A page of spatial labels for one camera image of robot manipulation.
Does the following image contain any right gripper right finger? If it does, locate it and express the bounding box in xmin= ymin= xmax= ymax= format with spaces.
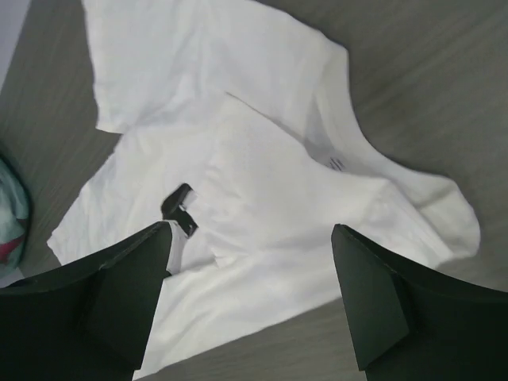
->
xmin=331 ymin=225 xmax=507 ymax=380

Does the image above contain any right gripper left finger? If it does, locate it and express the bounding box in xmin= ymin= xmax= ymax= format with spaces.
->
xmin=1 ymin=221 xmax=171 ymax=380

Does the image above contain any white t-shirt robot print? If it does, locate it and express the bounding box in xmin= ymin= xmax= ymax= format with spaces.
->
xmin=48 ymin=1 xmax=480 ymax=378

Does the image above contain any red t-shirt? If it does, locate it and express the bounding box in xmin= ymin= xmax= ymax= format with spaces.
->
xmin=0 ymin=240 xmax=18 ymax=264

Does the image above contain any teal laundry basket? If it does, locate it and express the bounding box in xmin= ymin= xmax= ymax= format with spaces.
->
xmin=1 ymin=158 xmax=31 ymax=279

